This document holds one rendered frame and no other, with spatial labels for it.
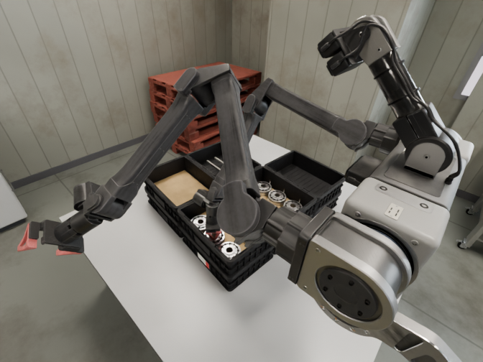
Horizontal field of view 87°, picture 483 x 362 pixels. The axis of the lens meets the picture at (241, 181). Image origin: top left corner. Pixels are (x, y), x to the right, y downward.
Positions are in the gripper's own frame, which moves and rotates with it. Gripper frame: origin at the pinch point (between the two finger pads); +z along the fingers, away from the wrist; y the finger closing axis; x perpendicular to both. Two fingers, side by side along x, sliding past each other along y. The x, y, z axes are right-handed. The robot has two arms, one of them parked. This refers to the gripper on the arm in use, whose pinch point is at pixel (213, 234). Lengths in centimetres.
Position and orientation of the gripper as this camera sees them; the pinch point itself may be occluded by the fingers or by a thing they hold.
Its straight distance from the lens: 120.7
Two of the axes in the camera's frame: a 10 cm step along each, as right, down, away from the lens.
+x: 10.0, -0.1, 0.7
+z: -0.4, 8.0, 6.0
